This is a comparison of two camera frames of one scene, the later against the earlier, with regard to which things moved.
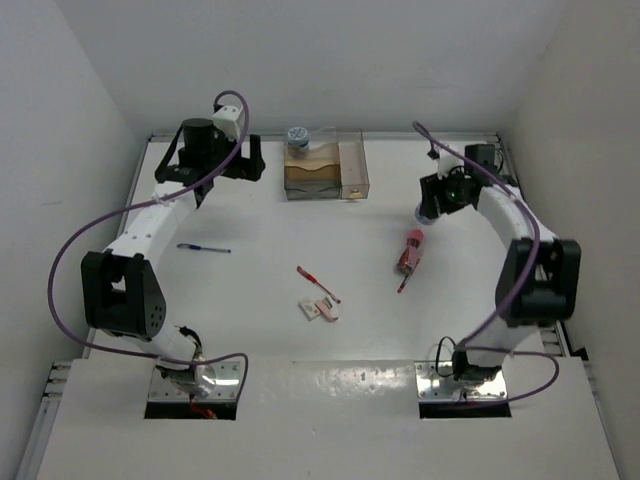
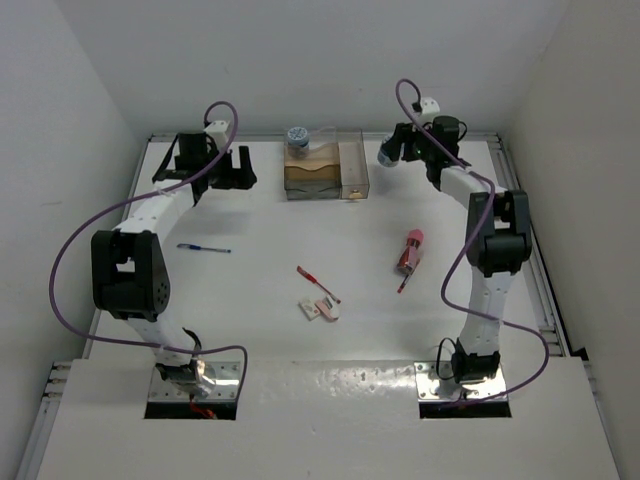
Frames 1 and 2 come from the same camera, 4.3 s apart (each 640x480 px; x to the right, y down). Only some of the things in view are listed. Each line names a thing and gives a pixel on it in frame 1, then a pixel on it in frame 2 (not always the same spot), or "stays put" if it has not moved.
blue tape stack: [424, 219] to [383, 158]
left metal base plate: [227, 385] stays put
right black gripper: [433, 186] to [404, 134]
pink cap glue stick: [410, 255] stays put
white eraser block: [309, 308] stays put
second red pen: [402, 284] stays put
